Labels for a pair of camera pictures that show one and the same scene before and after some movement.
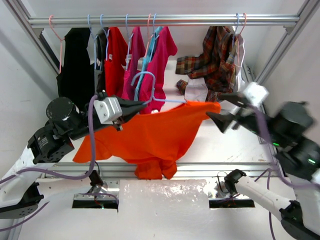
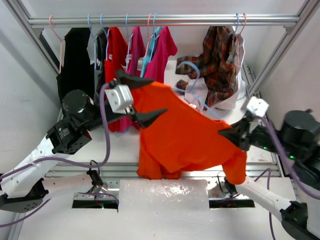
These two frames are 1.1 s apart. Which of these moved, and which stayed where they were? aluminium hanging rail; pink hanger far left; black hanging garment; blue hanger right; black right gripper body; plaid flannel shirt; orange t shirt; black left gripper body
Moved: black right gripper body; orange t shirt; black left gripper body
Stayed: blue hanger right; pink hanger far left; black hanging garment; aluminium hanging rail; plaid flannel shirt
